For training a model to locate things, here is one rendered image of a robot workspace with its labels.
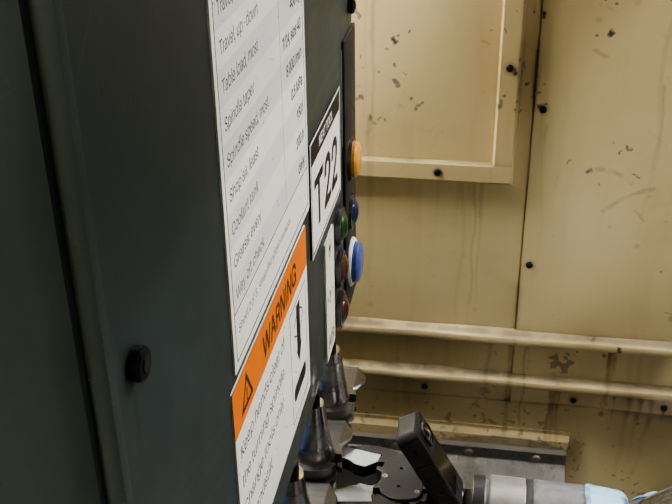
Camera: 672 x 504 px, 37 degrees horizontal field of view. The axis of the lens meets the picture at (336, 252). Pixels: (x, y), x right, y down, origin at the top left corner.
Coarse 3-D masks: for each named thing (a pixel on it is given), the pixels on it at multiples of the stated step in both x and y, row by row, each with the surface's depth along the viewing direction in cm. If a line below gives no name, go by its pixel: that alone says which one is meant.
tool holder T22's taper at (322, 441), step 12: (312, 408) 106; (324, 408) 107; (312, 420) 107; (324, 420) 108; (312, 432) 107; (324, 432) 108; (312, 444) 108; (324, 444) 108; (300, 456) 109; (312, 456) 108; (324, 456) 109
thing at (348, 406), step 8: (352, 392) 121; (352, 400) 121; (328, 408) 118; (336, 408) 118; (344, 408) 118; (352, 408) 119; (328, 416) 118; (336, 416) 118; (344, 416) 119; (352, 416) 120
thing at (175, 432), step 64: (0, 0) 22; (64, 0) 23; (128, 0) 27; (192, 0) 32; (320, 0) 55; (0, 64) 23; (64, 64) 23; (128, 64) 27; (192, 64) 33; (320, 64) 56; (0, 128) 24; (64, 128) 24; (128, 128) 27; (192, 128) 33; (0, 192) 24; (64, 192) 25; (128, 192) 28; (192, 192) 34; (0, 256) 25; (64, 256) 26; (128, 256) 28; (192, 256) 34; (320, 256) 60; (0, 320) 26; (64, 320) 26; (128, 320) 28; (192, 320) 35; (320, 320) 62; (0, 384) 27; (64, 384) 27; (128, 384) 29; (192, 384) 35; (0, 448) 28; (64, 448) 28; (128, 448) 29; (192, 448) 36
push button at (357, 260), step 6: (354, 246) 71; (360, 246) 71; (354, 252) 71; (360, 252) 71; (354, 258) 71; (360, 258) 71; (354, 264) 71; (360, 264) 71; (354, 270) 71; (360, 270) 72; (354, 276) 71; (360, 276) 72; (354, 282) 72
